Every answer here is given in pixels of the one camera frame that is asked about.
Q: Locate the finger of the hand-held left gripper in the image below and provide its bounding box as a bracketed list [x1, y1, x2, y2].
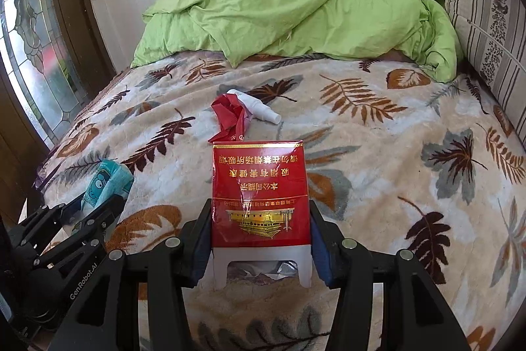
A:
[35, 195, 126, 273]
[9, 202, 83, 251]

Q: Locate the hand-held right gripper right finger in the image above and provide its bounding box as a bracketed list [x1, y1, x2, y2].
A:
[309, 200, 474, 351]

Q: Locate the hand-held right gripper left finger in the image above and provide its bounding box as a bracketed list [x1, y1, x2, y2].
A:
[47, 198, 214, 351]

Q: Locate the teal tissue packet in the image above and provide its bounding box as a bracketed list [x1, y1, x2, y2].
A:
[81, 159, 135, 213]

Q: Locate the red cigarette box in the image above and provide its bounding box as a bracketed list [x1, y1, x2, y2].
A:
[211, 140, 313, 290]

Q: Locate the leaf printed blanket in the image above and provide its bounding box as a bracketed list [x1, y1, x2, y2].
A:
[35, 48, 526, 351]

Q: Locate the crumpled red wrapper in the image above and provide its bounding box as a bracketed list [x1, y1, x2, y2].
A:
[207, 93, 250, 144]

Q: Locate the small white bottle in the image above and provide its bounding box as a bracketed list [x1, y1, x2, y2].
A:
[225, 88, 282, 126]

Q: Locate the stained glass door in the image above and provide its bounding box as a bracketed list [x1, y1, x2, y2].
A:
[0, 0, 93, 149]

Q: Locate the green duvet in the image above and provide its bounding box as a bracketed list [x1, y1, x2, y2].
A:
[131, 0, 463, 84]

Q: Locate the striped floral pillow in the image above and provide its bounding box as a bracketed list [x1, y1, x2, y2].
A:
[444, 0, 526, 130]

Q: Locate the brown wooden door frame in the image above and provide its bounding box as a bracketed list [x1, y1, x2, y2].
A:
[44, 0, 118, 89]

